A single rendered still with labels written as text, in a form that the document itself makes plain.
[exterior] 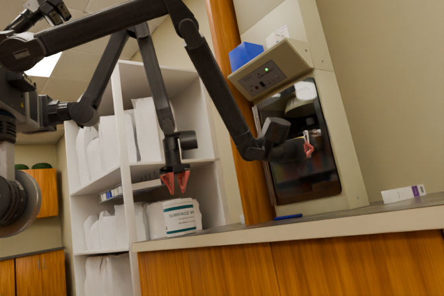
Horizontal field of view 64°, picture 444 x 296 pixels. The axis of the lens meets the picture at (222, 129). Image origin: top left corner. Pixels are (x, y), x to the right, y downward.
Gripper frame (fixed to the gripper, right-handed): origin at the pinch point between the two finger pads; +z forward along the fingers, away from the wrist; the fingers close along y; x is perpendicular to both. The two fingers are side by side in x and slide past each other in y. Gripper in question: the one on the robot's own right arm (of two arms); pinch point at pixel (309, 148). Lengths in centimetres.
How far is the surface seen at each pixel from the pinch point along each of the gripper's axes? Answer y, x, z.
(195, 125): 137, -33, 47
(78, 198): 218, 11, -14
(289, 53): 0.8, -32.1, -2.5
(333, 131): -5.3, -4.7, 6.6
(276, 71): 9.1, -28.9, -0.7
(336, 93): -3.5, -18.4, 14.3
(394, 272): -34.9, 28.1, -22.0
